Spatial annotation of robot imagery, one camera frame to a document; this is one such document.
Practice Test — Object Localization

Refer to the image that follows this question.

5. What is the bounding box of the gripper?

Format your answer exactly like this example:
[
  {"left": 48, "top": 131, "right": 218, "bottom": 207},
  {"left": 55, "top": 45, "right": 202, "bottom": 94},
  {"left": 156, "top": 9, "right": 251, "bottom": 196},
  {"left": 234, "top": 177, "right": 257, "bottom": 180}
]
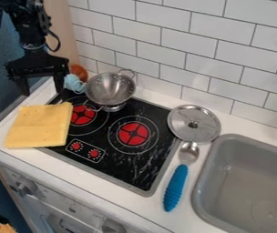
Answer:
[{"left": 3, "top": 48, "right": 71, "bottom": 96}]

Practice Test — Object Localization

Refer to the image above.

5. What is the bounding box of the light blue toy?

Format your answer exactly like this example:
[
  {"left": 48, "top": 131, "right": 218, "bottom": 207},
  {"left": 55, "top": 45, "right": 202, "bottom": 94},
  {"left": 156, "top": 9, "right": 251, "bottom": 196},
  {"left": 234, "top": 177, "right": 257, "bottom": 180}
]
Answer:
[{"left": 63, "top": 73, "right": 87, "bottom": 95}]

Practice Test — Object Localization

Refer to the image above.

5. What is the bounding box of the orange toy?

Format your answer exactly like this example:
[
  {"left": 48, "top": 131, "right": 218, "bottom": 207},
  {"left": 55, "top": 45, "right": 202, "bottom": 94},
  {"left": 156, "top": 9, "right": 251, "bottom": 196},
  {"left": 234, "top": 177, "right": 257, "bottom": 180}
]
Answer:
[{"left": 68, "top": 64, "right": 90, "bottom": 84}]

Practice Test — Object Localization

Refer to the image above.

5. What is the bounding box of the yellow cloth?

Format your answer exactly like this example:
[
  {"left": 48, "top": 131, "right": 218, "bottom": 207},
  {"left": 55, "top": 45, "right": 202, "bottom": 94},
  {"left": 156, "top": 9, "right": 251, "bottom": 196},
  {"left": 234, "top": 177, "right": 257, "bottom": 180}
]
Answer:
[{"left": 3, "top": 101, "right": 75, "bottom": 149}]

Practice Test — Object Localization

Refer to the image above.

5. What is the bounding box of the silver strainer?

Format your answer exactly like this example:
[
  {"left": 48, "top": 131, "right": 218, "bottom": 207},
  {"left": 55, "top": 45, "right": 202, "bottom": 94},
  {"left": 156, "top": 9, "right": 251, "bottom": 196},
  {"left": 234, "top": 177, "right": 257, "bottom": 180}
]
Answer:
[{"left": 83, "top": 68, "right": 139, "bottom": 113}]

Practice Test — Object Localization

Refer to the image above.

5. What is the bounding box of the toy stove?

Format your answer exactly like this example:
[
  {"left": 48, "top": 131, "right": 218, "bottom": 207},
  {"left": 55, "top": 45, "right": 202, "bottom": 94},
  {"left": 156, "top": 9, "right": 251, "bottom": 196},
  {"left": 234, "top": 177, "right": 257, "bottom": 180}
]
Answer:
[{"left": 37, "top": 88, "right": 183, "bottom": 198}]

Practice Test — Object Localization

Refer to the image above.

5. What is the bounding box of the silver lid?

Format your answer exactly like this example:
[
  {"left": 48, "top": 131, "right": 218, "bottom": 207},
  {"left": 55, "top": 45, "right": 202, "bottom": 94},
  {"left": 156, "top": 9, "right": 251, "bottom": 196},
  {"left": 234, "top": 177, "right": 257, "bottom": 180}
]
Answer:
[{"left": 166, "top": 104, "right": 223, "bottom": 144}]

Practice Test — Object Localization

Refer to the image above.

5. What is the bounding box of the toy sink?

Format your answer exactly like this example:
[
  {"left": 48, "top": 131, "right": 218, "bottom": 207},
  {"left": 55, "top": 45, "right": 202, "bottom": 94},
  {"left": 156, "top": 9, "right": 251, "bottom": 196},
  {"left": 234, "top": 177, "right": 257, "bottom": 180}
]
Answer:
[{"left": 190, "top": 133, "right": 277, "bottom": 233}]

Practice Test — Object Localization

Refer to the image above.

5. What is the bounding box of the blue handled silver spoon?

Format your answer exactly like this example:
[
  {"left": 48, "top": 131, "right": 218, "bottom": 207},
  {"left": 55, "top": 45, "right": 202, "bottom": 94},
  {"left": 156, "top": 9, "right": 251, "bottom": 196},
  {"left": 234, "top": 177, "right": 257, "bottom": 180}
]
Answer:
[{"left": 161, "top": 140, "right": 201, "bottom": 213}]

